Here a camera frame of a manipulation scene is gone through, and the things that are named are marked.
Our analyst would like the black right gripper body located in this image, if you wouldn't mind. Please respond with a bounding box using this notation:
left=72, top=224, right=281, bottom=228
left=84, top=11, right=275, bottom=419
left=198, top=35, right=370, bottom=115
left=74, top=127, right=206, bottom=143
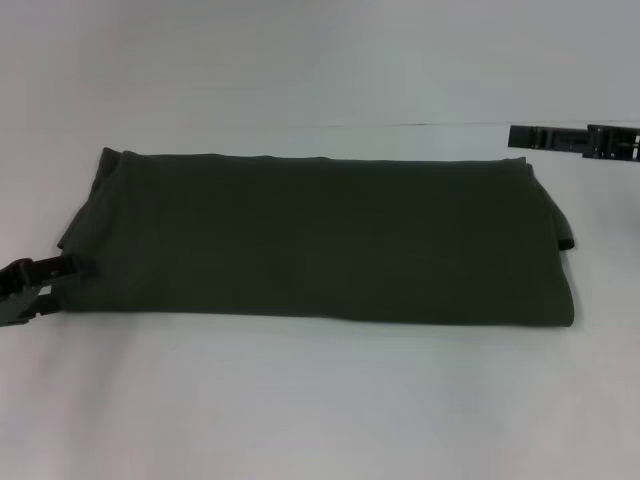
left=581, top=123, right=640, bottom=162

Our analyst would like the dark green printed t-shirt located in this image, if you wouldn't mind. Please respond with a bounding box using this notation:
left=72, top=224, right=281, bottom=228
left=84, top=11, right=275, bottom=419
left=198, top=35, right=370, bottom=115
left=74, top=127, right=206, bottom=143
left=55, top=145, right=578, bottom=330

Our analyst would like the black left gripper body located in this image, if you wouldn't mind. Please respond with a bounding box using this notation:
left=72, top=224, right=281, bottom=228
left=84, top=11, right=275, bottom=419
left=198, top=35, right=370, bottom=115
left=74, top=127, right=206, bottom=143
left=0, top=255, right=54, bottom=330

